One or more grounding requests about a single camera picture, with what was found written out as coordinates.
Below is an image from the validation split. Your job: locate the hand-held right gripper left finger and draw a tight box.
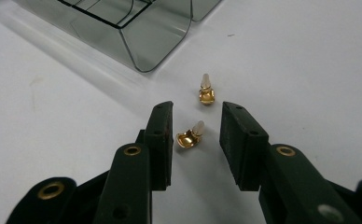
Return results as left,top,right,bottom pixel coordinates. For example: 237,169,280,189
143,101,174,191

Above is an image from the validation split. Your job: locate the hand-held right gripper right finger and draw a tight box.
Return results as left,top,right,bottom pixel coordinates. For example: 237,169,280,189
218,101,270,191

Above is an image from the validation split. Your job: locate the gold earring with clear stopper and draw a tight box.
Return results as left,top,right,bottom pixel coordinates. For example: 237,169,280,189
175,120,205,149
198,73,216,105

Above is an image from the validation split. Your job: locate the transparent grey compartment box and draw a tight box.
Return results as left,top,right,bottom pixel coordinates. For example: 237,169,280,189
12,0,224,74

